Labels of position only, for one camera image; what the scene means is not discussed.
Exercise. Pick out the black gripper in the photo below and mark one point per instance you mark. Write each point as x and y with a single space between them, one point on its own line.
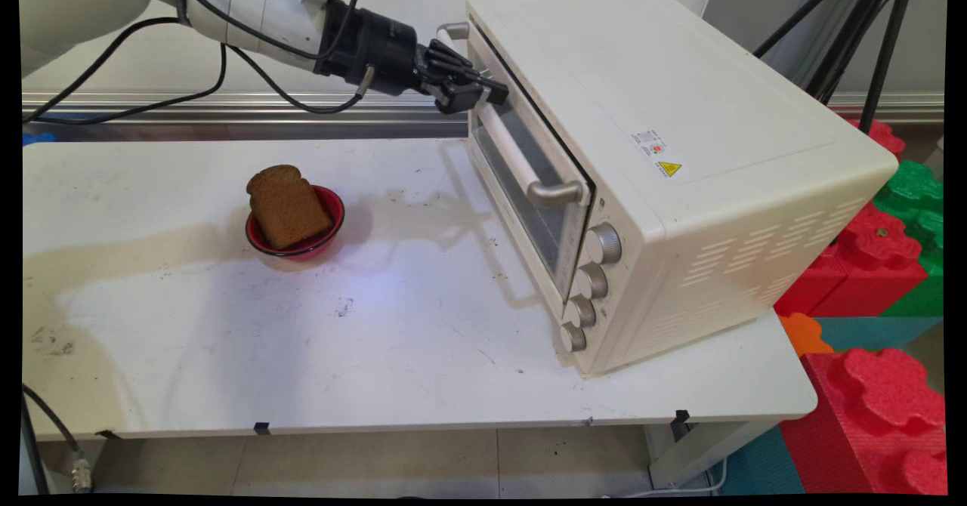
385 57

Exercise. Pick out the small red bowl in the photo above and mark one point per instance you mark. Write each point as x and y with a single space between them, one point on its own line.
332 219

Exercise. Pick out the white printed label sticker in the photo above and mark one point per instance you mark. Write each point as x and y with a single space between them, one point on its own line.
650 142

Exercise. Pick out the brown toast bread slice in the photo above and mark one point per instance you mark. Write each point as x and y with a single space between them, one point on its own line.
287 204

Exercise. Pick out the cream oven knob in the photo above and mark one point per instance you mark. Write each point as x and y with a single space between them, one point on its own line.
591 281
573 337
580 312
604 243

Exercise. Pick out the cream toaster oven body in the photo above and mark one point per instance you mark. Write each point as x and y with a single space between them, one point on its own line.
680 75

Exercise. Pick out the yellow triangle warning sticker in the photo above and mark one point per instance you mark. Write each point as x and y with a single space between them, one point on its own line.
670 168

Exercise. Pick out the black table edge clip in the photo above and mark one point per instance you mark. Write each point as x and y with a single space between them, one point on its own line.
262 428
108 435
682 417

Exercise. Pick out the black tripod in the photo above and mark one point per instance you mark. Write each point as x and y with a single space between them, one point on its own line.
884 45

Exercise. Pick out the small red foam block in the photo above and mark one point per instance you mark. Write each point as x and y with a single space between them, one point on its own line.
884 136

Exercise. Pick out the blue tape piece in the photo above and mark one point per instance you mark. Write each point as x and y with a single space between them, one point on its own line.
38 139

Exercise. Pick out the orange foam block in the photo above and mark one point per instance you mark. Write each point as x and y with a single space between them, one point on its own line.
804 334

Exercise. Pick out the white table leg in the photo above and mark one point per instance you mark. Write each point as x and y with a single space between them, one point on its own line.
702 449

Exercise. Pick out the red foam block with knobs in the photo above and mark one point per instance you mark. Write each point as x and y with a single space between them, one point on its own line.
869 264

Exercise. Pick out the green foam block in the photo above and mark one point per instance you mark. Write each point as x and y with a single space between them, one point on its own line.
914 189

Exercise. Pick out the teal foam floor mat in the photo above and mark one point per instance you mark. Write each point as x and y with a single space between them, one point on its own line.
755 464

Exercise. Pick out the teal foam block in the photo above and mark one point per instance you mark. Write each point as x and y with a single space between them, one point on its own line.
876 332

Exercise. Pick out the large red foam block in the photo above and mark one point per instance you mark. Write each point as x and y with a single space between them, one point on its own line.
869 423

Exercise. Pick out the aluminium rail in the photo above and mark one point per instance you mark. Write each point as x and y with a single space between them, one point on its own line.
113 97

